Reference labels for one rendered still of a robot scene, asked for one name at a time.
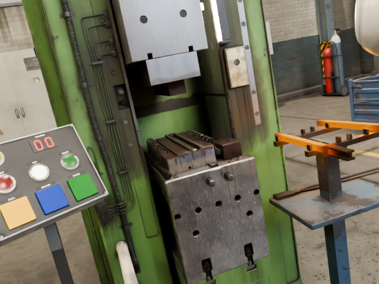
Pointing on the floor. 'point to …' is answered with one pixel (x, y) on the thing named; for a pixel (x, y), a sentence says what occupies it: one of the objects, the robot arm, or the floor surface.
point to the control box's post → (58, 253)
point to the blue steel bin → (364, 99)
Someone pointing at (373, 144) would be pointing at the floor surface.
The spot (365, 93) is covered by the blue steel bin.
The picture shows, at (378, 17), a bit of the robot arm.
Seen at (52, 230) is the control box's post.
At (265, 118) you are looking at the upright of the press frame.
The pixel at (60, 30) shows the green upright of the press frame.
